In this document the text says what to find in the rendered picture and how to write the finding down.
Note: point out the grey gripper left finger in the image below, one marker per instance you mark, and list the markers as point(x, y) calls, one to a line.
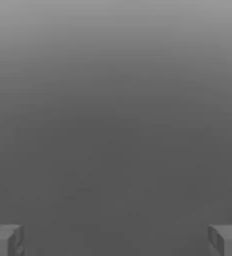
point(3, 241)

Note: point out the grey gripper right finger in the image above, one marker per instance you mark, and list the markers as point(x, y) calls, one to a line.
point(228, 241)

